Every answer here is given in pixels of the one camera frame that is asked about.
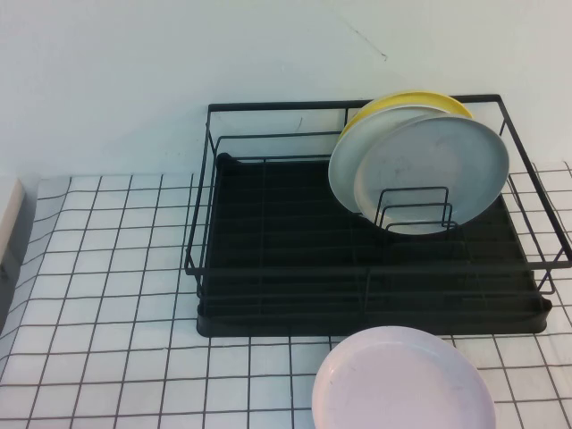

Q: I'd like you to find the pale pink plate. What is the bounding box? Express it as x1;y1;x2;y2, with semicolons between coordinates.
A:
311;324;499;429

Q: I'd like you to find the blue-grey plate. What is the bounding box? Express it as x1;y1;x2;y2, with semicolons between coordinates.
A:
353;114;511;237

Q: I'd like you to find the black wire dish rack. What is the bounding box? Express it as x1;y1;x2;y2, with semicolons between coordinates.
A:
183;93;572;299

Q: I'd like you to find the cream white plate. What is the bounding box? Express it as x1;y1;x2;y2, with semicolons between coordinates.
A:
328;105;453;215

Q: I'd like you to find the yellow plate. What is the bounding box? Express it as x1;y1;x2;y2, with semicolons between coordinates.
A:
338;90;475;140

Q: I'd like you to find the beige board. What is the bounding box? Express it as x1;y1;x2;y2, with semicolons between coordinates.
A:
0;177;26;283

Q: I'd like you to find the black dish drying rack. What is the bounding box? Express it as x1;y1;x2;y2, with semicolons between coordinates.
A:
196;152;553;338

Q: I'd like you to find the white black-grid tablecloth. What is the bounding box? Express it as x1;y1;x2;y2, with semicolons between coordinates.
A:
0;161;572;429

